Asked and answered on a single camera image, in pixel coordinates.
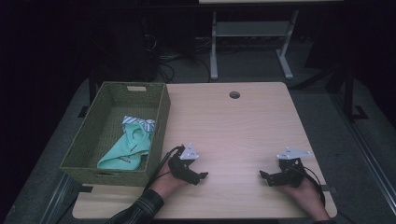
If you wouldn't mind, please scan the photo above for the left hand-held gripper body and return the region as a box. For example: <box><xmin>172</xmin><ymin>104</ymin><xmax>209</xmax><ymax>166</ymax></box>
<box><xmin>167</xmin><ymin>143</ymin><xmax>200</xmax><ymax>181</ymax></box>

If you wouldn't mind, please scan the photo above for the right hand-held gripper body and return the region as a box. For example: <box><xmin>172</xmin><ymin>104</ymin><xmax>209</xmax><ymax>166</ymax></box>
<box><xmin>276</xmin><ymin>147</ymin><xmax>312</xmax><ymax>188</ymax></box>

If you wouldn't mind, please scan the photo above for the mint green striped garment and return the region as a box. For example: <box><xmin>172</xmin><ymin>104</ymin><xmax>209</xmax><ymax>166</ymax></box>
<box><xmin>96</xmin><ymin>115</ymin><xmax>156</xmax><ymax>172</ymax></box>

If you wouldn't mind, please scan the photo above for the green woven basket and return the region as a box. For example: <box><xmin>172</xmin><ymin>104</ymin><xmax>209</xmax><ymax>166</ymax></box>
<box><xmin>59</xmin><ymin>81</ymin><xmax>172</xmax><ymax>188</ymax></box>

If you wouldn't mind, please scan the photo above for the person's left hand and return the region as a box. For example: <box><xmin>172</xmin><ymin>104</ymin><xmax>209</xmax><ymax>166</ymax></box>
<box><xmin>150</xmin><ymin>163</ymin><xmax>191</xmax><ymax>199</ymax></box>

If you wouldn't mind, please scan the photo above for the person's right hand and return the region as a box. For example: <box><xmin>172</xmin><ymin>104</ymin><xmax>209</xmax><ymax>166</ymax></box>
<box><xmin>276</xmin><ymin>178</ymin><xmax>331</xmax><ymax>222</ymax></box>

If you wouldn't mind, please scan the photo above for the black metal stand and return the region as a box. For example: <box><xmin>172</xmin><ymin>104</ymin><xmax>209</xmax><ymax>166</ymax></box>
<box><xmin>325</xmin><ymin>66</ymin><xmax>369</xmax><ymax>122</ymax></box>

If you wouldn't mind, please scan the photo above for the left hand-held gripper black cable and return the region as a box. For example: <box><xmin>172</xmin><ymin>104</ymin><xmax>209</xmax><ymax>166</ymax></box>
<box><xmin>143</xmin><ymin>145</ymin><xmax>185</xmax><ymax>192</ymax></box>

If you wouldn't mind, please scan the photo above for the hand-held gripper black cable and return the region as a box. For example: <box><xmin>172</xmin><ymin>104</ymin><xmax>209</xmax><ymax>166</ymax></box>
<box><xmin>143</xmin><ymin>145</ymin><xmax>185</xmax><ymax>192</ymax></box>
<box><xmin>293</xmin><ymin>166</ymin><xmax>327</xmax><ymax>208</ymax></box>

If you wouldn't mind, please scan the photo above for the right hand-held gripper black cable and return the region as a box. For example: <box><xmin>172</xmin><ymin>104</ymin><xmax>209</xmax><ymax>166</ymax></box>
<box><xmin>293</xmin><ymin>166</ymin><xmax>327</xmax><ymax>208</ymax></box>

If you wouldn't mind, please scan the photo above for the metal floor rail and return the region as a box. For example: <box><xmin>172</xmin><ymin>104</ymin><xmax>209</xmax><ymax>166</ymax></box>
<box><xmin>40</xmin><ymin>172</ymin><xmax>78</xmax><ymax>224</ymax></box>
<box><xmin>330</xmin><ymin>92</ymin><xmax>396</xmax><ymax>216</ymax></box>

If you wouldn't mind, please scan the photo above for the tangle of floor cables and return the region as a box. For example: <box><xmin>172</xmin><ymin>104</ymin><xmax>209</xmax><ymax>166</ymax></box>
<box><xmin>143</xmin><ymin>34</ymin><xmax>213</xmax><ymax>83</ymax></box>

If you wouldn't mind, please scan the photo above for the white metal frame desk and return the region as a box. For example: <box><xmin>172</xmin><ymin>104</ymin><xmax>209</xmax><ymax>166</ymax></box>
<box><xmin>199</xmin><ymin>0</ymin><xmax>344</xmax><ymax>81</ymax></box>

